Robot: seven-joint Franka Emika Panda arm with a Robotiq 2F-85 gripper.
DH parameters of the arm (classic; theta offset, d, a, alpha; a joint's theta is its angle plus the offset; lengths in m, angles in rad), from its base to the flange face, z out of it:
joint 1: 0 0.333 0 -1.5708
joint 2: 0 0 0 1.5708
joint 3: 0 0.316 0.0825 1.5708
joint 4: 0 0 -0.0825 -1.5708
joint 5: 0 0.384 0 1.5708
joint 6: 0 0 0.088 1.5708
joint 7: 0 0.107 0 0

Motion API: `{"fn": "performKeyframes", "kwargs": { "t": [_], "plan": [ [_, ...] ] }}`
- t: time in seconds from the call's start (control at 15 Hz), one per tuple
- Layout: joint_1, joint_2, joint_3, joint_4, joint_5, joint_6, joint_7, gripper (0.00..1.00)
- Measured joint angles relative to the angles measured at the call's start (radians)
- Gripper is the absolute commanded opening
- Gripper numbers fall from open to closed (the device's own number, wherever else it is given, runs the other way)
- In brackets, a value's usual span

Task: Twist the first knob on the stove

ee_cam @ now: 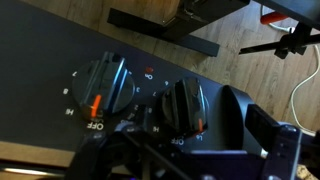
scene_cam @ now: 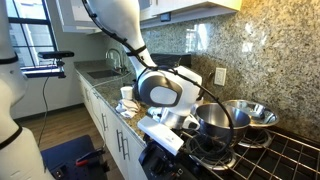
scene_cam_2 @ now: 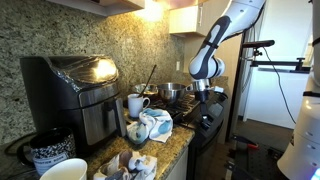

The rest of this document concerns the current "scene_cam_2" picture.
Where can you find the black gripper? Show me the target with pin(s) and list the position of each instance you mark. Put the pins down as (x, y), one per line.
(202, 100)

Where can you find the dark blue robot platform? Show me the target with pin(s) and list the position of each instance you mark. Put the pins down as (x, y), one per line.
(256, 163)

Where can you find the black stand pole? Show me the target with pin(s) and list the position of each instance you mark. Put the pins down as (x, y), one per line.
(237, 83)

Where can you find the dark long utensil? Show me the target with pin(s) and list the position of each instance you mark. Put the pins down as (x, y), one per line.
(148, 80)

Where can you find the metal stove grate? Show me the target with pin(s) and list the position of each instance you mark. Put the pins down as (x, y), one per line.
(185, 105)

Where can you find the white paper cup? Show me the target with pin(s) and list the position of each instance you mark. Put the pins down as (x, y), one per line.
(66, 170)

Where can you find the black camera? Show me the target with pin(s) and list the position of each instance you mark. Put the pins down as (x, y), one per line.
(258, 44)

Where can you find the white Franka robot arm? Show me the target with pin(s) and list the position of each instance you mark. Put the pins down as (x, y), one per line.
(213, 63)

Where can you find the black speckled mug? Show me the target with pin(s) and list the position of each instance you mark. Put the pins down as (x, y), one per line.
(53, 148)

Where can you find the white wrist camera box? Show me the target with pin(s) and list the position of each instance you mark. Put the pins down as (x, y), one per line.
(218, 89)

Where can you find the deep steel pot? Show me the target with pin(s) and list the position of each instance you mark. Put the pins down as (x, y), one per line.
(170, 91)

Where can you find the white upper cabinet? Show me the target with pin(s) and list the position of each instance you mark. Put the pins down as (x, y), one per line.
(100, 5)

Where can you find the shallow steel bowl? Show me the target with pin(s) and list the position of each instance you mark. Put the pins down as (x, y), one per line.
(148, 89)

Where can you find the white lower cabinets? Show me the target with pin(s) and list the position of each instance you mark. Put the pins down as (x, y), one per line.
(178, 166)

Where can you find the black air fryer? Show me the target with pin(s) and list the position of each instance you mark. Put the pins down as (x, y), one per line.
(76, 100)

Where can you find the blue and white cloth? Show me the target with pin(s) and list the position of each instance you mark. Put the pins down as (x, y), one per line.
(153, 125)

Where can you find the white mug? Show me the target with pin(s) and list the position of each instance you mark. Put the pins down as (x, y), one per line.
(135, 106)

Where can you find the beige upper cabinet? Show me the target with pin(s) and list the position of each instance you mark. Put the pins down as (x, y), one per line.
(186, 20)

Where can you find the white wall outlet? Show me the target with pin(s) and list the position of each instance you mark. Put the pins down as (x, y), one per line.
(178, 66)

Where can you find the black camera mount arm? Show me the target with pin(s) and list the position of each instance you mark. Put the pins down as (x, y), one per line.
(276, 63)

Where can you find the black stove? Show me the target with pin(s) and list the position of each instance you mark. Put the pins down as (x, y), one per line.
(203, 146)

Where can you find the white and brown cloth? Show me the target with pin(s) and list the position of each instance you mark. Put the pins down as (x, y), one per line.
(136, 165)

